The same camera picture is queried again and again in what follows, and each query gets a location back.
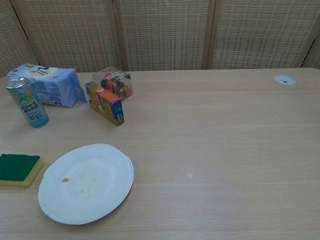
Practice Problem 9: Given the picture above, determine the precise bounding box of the woven rattan folding screen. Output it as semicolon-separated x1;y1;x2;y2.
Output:
0;0;320;79

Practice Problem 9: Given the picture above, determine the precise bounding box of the green and yellow sponge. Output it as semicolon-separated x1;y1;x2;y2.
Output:
0;153;46;189

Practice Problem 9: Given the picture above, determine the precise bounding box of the blue tissue pack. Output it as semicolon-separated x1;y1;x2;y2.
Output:
6;62;89;109

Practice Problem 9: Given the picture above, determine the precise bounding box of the light blue drink can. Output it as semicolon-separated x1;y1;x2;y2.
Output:
5;76;50;129

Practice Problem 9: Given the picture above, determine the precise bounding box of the white paper plate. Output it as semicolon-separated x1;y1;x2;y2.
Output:
37;142;135;226

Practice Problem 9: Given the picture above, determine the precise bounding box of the clear plastic box with toys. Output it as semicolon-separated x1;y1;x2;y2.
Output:
91;66;135;102

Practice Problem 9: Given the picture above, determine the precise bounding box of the orange and yellow carton box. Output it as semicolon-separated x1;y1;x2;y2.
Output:
84;81;126;127

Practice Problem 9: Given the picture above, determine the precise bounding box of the white table cable grommet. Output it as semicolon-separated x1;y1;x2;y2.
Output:
274;74;297;86

